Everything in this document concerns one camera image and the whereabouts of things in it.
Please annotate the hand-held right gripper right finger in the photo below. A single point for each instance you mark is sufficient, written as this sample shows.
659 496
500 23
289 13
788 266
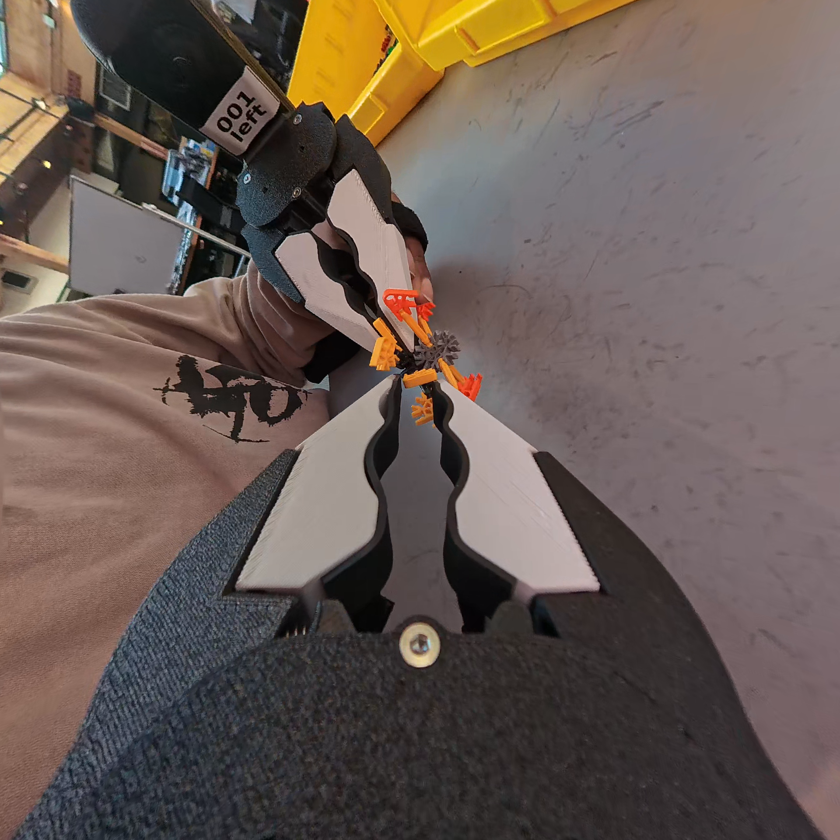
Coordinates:
518 518

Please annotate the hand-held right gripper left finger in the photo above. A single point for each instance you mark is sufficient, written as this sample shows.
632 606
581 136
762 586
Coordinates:
315 518

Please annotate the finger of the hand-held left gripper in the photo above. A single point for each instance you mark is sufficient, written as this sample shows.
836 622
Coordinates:
377 229
315 275

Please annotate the yellow black toy wheel assembly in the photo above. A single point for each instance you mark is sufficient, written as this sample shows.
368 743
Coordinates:
433 351

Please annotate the person's left forearm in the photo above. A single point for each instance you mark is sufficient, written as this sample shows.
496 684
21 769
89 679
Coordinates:
262 328

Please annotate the grey desk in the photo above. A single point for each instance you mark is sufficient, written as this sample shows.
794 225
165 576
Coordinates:
656 328

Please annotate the person's left hand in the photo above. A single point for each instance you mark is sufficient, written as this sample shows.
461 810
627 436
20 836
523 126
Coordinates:
420 269

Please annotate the yellow plastic bin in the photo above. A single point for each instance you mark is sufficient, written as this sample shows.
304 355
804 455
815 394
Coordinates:
328 52
525 26

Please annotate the grey partition panel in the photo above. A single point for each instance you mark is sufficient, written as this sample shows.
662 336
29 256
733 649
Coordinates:
124 243

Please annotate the person's torso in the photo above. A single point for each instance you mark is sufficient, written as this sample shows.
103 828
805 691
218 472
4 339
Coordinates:
98 492

